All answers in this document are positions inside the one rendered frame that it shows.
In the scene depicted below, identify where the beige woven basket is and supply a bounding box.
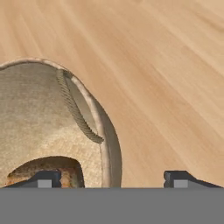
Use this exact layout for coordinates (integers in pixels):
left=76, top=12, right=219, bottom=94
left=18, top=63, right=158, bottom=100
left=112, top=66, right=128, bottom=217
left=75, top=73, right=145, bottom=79
left=0, top=57, right=123, bottom=189

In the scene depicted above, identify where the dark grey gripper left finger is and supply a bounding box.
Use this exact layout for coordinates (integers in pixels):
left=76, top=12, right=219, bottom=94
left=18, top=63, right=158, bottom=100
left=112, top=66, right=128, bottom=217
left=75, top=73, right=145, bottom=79
left=3, top=170, right=62, bottom=189

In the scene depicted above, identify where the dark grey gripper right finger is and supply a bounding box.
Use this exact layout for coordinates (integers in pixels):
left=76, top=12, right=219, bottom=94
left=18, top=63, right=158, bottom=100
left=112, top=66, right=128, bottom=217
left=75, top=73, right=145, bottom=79
left=163, top=170, right=223, bottom=189

